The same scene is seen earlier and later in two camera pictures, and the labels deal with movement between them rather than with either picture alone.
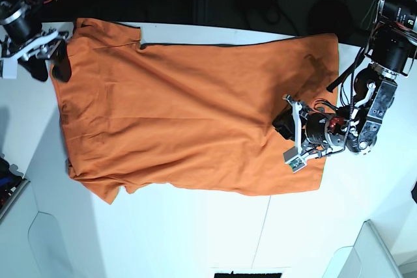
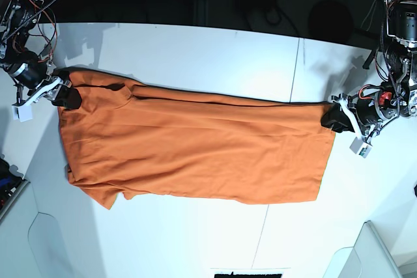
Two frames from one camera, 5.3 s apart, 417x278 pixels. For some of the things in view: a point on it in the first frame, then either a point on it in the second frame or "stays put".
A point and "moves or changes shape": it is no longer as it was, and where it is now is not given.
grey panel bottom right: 369,257 stays put
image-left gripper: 22,36 → 33,83
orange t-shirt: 143,116 moves or changes shape
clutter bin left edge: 12,183 stays put
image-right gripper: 315,135 → 373,107
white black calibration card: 272,272 stays put
